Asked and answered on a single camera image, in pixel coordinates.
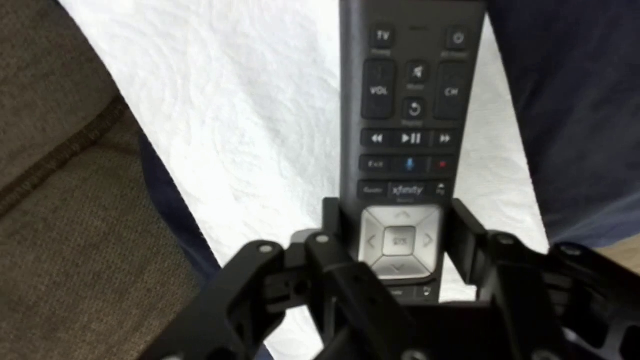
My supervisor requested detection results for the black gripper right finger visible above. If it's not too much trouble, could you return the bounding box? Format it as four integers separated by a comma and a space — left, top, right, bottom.
440, 195, 640, 360

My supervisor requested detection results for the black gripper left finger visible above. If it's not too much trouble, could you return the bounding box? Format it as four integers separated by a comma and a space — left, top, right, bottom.
138, 195, 432, 360

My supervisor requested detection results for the black Xfinity remote control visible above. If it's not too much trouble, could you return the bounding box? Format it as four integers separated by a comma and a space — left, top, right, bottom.
335, 0, 488, 305

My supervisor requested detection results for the navy blue garment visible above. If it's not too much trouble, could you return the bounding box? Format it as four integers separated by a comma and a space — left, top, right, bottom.
136, 0, 640, 360

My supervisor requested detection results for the white paper sheet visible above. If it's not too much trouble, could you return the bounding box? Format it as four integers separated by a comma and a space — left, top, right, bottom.
58, 0, 551, 360

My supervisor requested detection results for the grey-beige fabric sofa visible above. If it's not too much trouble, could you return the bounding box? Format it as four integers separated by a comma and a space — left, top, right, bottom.
0, 0, 640, 360

